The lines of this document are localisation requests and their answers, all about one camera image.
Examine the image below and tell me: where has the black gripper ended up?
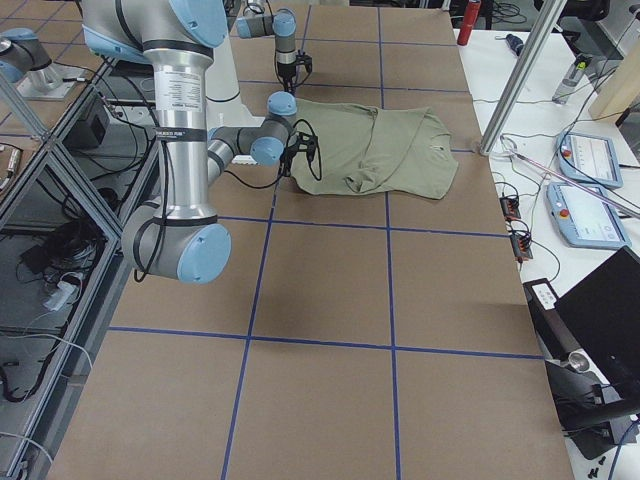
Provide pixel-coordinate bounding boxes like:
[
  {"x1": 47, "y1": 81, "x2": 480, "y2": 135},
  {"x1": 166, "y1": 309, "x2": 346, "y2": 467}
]
[
  {"x1": 277, "y1": 63, "x2": 296, "y2": 86},
  {"x1": 279, "y1": 134, "x2": 300, "y2": 178}
]

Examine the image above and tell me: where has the olive green long-sleeve shirt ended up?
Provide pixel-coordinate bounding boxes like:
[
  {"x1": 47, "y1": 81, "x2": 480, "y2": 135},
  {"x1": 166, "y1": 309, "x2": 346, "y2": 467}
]
[{"x1": 291, "y1": 99, "x2": 458, "y2": 200}]

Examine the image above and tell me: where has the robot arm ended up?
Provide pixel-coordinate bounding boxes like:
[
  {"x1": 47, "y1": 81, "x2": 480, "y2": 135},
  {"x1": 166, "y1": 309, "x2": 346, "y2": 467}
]
[
  {"x1": 235, "y1": 1, "x2": 298, "y2": 93},
  {"x1": 82, "y1": 1, "x2": 297, "y2": 284}
]

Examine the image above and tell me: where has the red bottle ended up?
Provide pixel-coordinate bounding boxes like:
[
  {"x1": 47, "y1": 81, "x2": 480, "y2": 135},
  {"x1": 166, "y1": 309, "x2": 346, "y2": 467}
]
[{"x1": 457, "y1": 0, "x2": 481, "y2": 46}]

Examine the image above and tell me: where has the metal grabber stick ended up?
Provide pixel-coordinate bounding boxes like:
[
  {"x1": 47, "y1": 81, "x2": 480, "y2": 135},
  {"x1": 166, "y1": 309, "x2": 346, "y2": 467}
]
[{"x1": 500, "y1": 130, "x2": 639, "y2": 219}]

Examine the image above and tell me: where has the far blue teach pendant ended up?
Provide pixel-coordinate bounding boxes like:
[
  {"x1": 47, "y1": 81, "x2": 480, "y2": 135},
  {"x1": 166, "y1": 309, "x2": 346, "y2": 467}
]
[{"x1": 556, "y1": 132, "x2": 623, "y2": 189}]

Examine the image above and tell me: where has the blue teach pendant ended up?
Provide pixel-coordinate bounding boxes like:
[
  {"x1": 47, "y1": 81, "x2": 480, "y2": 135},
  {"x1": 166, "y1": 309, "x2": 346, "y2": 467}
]
[
  {"x1": 556, "y1": 132, "x2": 623, "y2": 189},
  {"x1": 546, "y1": 182, "x2": 632, "y2": 250}
]

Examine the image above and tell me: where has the near blue teach pendant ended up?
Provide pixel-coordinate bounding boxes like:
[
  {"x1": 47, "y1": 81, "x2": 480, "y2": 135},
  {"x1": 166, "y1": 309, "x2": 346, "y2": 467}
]
[{"x1": 546, "y1": 182, "x2": 632, "y2": 250}]

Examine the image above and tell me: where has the black laptop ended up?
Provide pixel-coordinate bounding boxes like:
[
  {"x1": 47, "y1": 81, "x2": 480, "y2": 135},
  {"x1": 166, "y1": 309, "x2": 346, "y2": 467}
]
[{"x1": 523, "y1": 246, "x2": 639, "y2": 398}]

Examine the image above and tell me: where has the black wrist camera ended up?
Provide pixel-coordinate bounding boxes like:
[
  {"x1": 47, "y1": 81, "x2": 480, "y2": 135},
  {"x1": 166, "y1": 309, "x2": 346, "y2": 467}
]
[
  {"x1": 294, "y1": 131, "x2": 319, "y2": 165},
  {"x1": 296, "y1": 50, "x2": 313, "y2": 74}
]

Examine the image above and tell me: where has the aluminium frame post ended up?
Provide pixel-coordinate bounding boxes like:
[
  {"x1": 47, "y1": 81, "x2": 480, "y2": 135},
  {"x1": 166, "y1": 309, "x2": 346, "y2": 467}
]
[{"x1": 478, "y1": 0, "x2": 567, "y2": 156}]

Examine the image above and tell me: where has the black camera stand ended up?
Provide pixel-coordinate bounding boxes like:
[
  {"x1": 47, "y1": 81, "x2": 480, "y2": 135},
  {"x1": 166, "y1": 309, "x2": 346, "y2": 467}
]
[{"x1": 545, "y1": 361, "x2": 639, "y2": 460}]

